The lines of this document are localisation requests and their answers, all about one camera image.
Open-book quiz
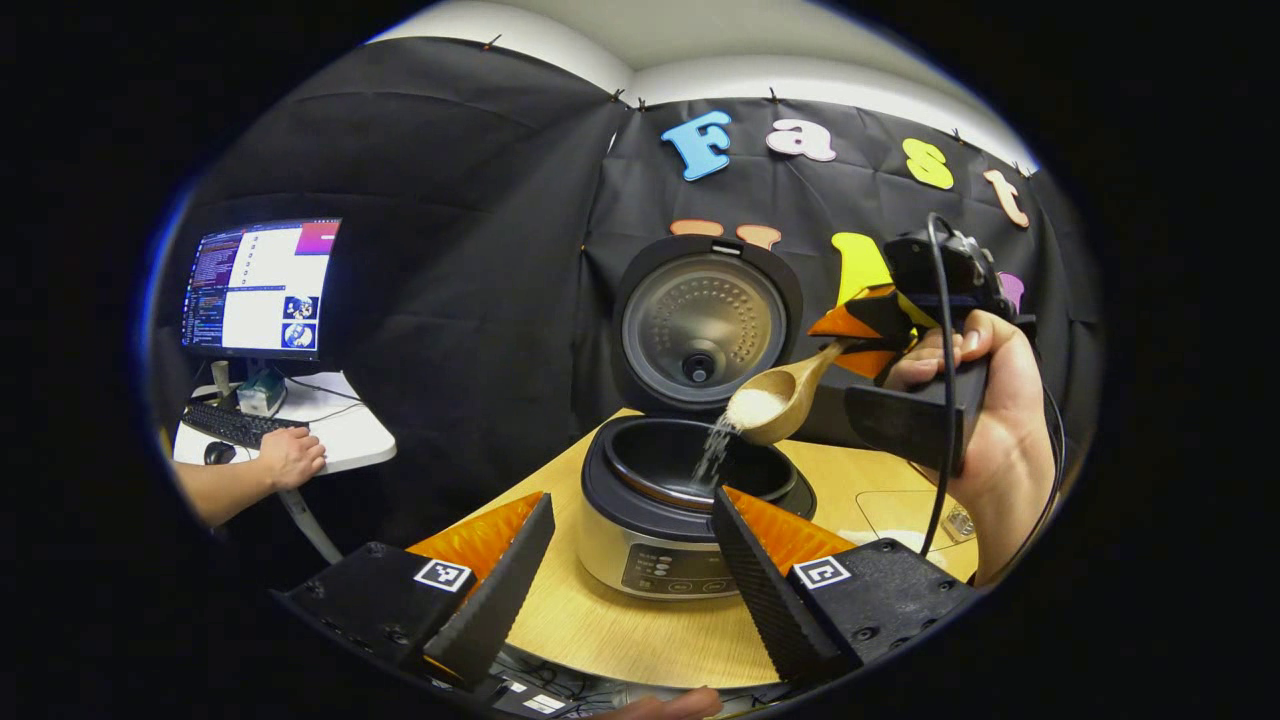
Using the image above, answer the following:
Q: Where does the white side table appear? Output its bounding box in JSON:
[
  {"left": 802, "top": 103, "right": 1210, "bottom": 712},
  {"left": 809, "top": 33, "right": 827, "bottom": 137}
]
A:
[{"left": 172, "top": 370, "right": 398, "bottom": 566}]

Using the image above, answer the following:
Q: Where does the black backdrop cloth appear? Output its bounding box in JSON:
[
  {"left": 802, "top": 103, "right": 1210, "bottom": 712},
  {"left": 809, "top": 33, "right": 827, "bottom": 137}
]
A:
[{"left": 150, "top": 37, "right": 1101, "bottom": 561}]

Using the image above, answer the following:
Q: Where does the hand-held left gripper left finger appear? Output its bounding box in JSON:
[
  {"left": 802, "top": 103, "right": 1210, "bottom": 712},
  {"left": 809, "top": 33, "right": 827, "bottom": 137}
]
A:
[{"left": 272, "top": 492, "right": 557, "bottom": 691}]

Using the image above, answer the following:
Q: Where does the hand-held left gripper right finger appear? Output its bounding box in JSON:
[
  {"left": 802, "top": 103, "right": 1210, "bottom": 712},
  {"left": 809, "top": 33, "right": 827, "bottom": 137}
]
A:
[{"left": 710, "top": 487, "right": 981, "bottom": 683}]

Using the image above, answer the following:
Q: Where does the computer monitor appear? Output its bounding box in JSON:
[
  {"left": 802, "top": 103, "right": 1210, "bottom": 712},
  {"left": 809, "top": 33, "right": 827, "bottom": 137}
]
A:
[{"left": 180, "top": 218, "right": 343, "bottom": 401}]

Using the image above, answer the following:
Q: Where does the black power strip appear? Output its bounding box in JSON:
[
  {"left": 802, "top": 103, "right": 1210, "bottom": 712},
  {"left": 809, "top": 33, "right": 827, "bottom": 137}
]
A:
[{"left": 490, "top": 675, "right": 581, "bottom": 719}]

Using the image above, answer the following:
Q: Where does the small teal box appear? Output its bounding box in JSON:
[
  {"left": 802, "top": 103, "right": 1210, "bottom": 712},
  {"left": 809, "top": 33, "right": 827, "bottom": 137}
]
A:
[{"left": 237, "top": 368, "right": 288, "bottom": 418}]

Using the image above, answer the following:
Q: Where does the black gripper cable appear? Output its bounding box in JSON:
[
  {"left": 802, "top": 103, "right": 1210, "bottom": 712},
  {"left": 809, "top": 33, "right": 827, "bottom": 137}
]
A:
[{"left": 918, "top": 212, "right": 1069, "bottom": 589}]

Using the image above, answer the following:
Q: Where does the wooden spoon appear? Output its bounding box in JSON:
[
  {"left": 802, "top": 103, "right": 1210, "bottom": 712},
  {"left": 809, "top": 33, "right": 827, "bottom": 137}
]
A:
[{"left": 725, "top": 338, "right": 861, "bottom": 447}]

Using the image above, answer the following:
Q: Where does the dark grey rice cooker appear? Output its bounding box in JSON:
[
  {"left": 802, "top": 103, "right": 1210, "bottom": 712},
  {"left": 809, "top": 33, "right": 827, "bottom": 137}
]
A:
[{"left": 578, "top": 235, "right": 818, "bottom": 601}]

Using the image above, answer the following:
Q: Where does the clear plastic container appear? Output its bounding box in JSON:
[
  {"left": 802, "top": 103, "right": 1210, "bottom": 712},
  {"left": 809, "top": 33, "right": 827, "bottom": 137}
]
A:
[{"left": 856, "top": 488, "right": 979, "bottom": 561}]

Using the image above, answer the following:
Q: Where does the black keyboard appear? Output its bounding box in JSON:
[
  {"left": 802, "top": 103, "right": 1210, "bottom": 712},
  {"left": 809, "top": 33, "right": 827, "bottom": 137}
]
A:
[{"left": 182, "top": 402, "right": 309, "bottom": 451}]

